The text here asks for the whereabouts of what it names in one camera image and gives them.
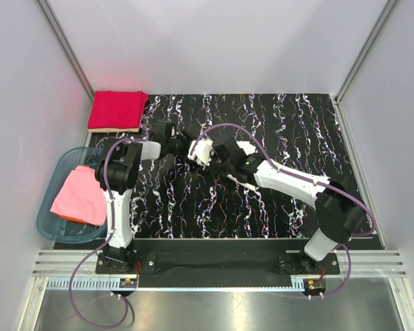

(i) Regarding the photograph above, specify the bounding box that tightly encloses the folded red t shirt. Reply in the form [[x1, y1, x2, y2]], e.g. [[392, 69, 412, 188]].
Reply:
[[88, 90, 148, 128]]

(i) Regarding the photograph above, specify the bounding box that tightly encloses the black marble pattern mat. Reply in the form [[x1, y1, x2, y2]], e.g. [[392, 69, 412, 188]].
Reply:
[[53, 92, 387, 250]]

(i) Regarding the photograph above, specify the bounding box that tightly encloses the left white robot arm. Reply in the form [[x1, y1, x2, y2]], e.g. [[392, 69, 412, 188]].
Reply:
[[95, 121, 196, 273]]

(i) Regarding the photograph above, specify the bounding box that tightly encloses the pink t shirt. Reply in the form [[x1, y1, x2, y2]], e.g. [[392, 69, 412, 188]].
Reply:
[[50, 165, 107, 226]]

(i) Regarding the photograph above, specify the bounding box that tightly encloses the folded beige t shirt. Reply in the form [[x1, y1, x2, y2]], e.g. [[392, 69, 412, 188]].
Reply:
[[88, 127, 140, 133]]

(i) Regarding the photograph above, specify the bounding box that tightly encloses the right aluminium frame post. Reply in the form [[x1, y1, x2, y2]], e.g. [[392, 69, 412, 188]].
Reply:
[[334, 0, 400, 103]]

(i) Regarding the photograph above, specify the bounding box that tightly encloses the aluminium frame post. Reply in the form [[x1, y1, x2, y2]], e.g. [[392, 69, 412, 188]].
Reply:
[[35, 0, 95, 101], [334, 0, 400, 103]]

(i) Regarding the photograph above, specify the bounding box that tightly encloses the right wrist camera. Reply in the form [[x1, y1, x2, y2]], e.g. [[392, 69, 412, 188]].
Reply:
[[187, 139, 213, 168]]

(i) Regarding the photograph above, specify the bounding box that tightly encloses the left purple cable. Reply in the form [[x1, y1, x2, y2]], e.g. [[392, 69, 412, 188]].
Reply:
[[70, 126, 151, 327]]

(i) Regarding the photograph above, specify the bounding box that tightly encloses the purple cable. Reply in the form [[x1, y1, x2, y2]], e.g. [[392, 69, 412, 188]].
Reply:
[[188, 123, 377, 299], [70, 126, 151, 327]]

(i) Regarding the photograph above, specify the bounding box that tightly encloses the left aluminium frame post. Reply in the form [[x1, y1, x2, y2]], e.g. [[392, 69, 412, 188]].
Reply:
[[35, 0, 95, 101]]

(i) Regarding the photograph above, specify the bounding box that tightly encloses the teal plastic basket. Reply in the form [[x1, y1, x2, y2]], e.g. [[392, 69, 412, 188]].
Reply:
[[37, 147, 107, 244]]

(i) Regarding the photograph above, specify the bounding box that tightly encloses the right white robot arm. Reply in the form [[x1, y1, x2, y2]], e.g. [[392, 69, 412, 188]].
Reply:
[[194, 139, 367, 274]]

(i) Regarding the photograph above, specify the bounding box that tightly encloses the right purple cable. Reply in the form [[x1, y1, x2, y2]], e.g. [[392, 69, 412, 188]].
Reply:
[[188, 123, 377, 299]]

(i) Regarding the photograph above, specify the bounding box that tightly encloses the orange garment in basket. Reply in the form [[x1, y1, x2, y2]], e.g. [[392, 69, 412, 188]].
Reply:
[[61, 216, 83, 223]]

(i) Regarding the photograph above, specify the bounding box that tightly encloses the grey slotted cable duct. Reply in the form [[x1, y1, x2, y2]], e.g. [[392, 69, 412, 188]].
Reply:
[[47, 275, 326, 295]]

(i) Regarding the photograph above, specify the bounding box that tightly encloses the white t shirt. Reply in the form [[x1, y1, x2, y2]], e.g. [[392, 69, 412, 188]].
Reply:
[[227, 141, 262, 191]]

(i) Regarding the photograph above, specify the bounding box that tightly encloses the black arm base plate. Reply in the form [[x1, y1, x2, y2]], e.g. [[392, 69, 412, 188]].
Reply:
[[95, 239, 341, 285]]

